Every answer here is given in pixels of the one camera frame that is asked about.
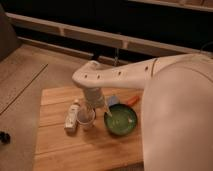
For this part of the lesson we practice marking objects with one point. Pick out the black object on floor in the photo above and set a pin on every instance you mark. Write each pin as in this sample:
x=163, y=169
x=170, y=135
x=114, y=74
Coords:
x=4, y=137

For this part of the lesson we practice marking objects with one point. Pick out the orange carrot toy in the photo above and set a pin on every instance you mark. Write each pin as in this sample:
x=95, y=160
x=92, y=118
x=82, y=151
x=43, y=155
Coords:
x=133, y=101

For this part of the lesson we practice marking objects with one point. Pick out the small white bottle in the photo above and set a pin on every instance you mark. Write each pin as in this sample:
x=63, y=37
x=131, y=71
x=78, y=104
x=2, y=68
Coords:
x=71, y=118

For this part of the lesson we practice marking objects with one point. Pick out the green ceramic bowl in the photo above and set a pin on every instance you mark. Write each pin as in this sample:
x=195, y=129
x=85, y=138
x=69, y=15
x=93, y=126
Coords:
x=122, y=121

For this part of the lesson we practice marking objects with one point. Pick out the white shelf rail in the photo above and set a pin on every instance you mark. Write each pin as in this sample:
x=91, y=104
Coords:
x=98, y=37

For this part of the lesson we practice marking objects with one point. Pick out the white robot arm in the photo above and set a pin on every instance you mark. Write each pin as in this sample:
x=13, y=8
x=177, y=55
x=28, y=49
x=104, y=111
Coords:
x=177, y=107

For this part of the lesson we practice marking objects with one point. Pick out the blue sponge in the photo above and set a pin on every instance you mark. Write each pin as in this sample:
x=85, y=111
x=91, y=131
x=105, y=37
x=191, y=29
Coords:
x=112, y=100

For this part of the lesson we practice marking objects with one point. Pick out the white ceramic cup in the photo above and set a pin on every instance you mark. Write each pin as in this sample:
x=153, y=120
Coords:
x=85, y=118

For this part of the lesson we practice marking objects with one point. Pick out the wooden table board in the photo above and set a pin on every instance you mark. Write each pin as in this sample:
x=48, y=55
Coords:
x=91, y=150

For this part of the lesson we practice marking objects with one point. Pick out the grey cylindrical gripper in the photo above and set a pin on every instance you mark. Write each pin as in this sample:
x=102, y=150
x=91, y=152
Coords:
x=94, y=98

